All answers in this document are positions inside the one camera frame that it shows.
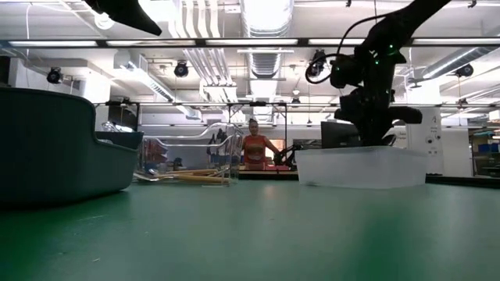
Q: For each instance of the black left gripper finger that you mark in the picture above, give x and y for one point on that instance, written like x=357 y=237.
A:
x=125 y=13

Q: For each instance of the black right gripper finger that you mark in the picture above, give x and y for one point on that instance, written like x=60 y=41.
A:
x=370 y=134
x=386 y=134

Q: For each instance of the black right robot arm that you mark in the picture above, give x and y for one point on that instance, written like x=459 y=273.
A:
x=406 y=23

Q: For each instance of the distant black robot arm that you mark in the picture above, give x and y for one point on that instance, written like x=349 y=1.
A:
x=291 y=154

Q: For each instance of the black computer monitor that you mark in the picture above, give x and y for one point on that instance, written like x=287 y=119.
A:
x=338 y=136

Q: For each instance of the translucent white plastic bin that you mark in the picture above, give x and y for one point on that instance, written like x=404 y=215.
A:
x=363 y=168

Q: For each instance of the white pillar with signs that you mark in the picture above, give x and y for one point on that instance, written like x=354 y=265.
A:
x=427 y=136

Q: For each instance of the black overhead light bar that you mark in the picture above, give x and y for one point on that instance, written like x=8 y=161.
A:
x=200 y=43

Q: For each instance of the shelf with blue bins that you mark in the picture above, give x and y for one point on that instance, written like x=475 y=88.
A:
x=486 y=148

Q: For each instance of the person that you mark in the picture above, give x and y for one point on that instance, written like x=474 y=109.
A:
x=254 y=150

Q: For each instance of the green table mat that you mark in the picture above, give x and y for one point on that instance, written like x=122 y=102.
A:
x=312 y=242

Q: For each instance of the clear plastic bin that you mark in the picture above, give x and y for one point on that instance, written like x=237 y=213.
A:
x=187 y=152

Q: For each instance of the grey-blue plastic bin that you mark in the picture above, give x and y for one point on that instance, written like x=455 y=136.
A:
x=47 y=148

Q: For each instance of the black ceiling camera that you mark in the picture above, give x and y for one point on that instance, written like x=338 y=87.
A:
x=181 y=69
x=317 y=58
x=54 y=75
x=465 y=70

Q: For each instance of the silver ceiling duct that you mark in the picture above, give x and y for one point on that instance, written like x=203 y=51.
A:
x=265 y=64

